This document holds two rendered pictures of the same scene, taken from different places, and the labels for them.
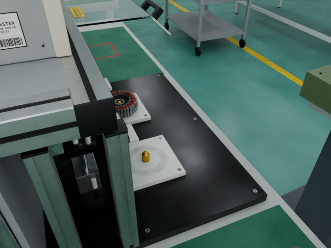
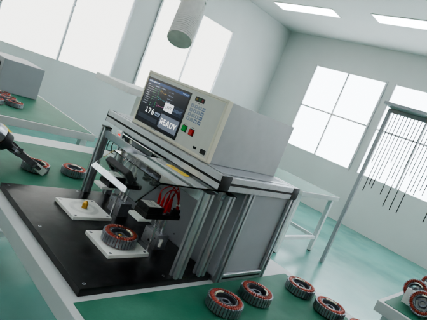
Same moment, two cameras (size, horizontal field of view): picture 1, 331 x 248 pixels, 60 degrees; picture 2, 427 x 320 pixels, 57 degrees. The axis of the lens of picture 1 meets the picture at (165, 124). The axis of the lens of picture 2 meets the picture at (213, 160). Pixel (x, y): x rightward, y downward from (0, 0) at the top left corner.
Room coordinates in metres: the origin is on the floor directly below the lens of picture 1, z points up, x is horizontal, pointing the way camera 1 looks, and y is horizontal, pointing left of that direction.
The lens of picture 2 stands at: (1.87, -0.19, 1.31)
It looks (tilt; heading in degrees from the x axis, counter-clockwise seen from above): 8 degrees down; 154
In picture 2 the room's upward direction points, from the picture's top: 21 degrees clockwise
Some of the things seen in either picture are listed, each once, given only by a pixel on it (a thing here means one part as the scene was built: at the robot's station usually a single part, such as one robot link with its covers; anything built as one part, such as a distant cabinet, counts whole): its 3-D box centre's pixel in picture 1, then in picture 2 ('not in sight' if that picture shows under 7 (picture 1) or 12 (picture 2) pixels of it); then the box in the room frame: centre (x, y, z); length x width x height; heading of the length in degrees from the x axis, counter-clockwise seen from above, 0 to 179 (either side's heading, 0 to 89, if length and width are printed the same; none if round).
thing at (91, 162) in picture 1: (86, 171); (119, 206); (0.46, 0.18, 0.80); 0.08 x 0.05 x 0.06; 22
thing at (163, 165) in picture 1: (146, 161); (83, 209); (0.51, 0.05, 0.78); 0.15 x 0.15 x 0.01; 22
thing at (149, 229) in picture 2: not in sight; (154, 237); (0.68, 0.28, 0.80); 0.08 x 0.05 x 0.06; 22
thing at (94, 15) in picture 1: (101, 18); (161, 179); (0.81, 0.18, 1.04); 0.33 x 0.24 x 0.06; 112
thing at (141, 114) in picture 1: (120, 110); (117, 243); (0.74, 0.14, 0.78); 0.15 x 0.15 x 0.01; 22
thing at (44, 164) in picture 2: not in sight; (35, 166); (0.13, -0.13, 0.77); 0.11 x 0.11 x 0.04
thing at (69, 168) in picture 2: not in sight; (74, 171); (0.06, 0.03, 0.77); 0.11 x 0.11 x 0.04
